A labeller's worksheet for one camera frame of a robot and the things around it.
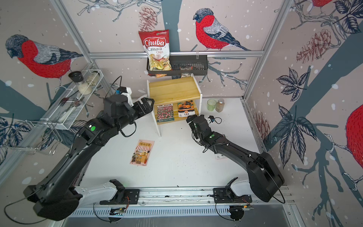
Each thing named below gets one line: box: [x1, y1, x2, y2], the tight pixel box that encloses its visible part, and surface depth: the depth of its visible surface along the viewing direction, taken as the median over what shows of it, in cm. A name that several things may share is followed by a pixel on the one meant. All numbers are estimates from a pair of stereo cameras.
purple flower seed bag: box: [214, 153, 228, 160], surface depth 89 cm
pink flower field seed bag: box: [156, 103, 175, 123], surface depth 91 cm
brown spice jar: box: [215, 98, 225, 113], surface depth 109 cm
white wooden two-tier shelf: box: [146, 73, 203, 138], surface depth 88 cm
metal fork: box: [58, 89, 79, 107], surface depth 72 cm
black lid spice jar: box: [68, 70, 93, 96], surface depth 77 cm
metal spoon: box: [61, 100, 82, 116], surface depth 72 cm
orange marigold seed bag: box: [177, 100, 196, 118], surface depth 95 cm
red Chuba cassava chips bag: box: [138, 29, 173, 71], surface depth 85 cm
